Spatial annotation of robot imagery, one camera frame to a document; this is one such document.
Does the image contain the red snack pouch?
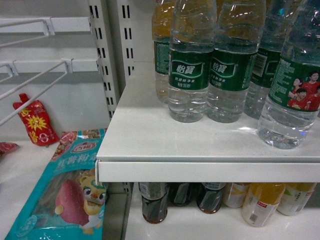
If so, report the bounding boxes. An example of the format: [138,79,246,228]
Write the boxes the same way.
[18,100,59,147]

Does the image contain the dark tea bottle middle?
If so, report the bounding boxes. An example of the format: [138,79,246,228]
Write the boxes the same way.
[168,182,196,207]

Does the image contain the water bottle red players label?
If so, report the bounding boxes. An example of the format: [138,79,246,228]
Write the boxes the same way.
[257,0,320,150]

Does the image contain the water bottle green label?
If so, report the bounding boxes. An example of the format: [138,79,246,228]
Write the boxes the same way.
[206,0,266,123]
[168,0,217,123]
[151,0,176,104]

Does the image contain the yellow drink bottle lower right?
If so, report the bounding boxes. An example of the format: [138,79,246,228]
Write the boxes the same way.
[276,182,317,216]

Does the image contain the white lower shelf board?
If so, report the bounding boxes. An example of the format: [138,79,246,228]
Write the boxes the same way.
[125,185,320,240]

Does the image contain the dark tea bottle right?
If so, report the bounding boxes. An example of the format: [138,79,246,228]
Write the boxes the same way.
[196,182,227,214]

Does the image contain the yellow drink bottle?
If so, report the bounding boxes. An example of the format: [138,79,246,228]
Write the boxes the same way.
[222,182,250,208]
[241,182,286,228]
[276,182,317,216]

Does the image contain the teal sweet potato noodle bag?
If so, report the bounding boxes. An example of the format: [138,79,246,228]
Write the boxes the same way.
[5,128,108,240]

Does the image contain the water bottle leftmost green label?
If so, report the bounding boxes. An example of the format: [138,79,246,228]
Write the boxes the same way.
[168,0,217,123]

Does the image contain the dark tea bottle front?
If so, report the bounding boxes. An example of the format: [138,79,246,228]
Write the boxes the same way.
[138,182,168,224]

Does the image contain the white wire display hook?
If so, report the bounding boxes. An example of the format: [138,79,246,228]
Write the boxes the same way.
[0,16,101,127]

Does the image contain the yellow drink bottle lower rear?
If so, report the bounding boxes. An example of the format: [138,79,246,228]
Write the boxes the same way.
[222,182,250,208]

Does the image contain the yellow drink bottle lower front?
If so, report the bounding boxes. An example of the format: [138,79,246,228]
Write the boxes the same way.
[241,182,286,228]

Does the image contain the white water shelf board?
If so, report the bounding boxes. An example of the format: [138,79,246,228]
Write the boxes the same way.
[96,62,320,183]

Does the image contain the white slotted shelf upright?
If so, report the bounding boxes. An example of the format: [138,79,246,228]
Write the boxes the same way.
[88,0,135,119]

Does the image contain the dark tea bottle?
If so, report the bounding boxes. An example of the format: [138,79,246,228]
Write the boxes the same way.
[168,182,196,207]
[196,182,227,214]
[138,182,168,224]

